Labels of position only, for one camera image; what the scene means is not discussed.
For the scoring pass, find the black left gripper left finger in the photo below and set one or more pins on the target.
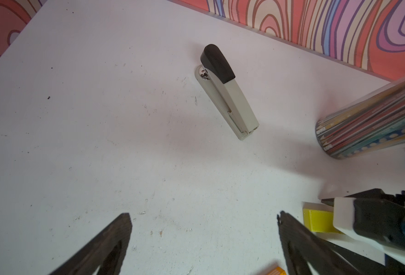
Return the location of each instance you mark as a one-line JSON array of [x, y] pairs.
[[104, 254]]

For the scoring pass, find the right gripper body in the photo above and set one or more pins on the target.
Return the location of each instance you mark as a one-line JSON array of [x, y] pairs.
[[372, 217]]

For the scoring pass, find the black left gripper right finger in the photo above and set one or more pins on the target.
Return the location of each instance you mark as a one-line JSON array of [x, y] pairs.
[[303, 250]]

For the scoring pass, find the yellow block horizontal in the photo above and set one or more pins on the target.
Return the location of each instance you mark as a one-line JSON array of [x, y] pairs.
[[318, 218]]

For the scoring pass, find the orange block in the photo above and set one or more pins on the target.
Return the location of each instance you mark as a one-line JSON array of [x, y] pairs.
[[276, 271]]

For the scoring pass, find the clear cup of pencils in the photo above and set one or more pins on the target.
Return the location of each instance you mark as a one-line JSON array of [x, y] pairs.
[[374, 122]]

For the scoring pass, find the grey stapler black handle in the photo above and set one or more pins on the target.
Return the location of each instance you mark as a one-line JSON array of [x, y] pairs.
[[217, 79]]

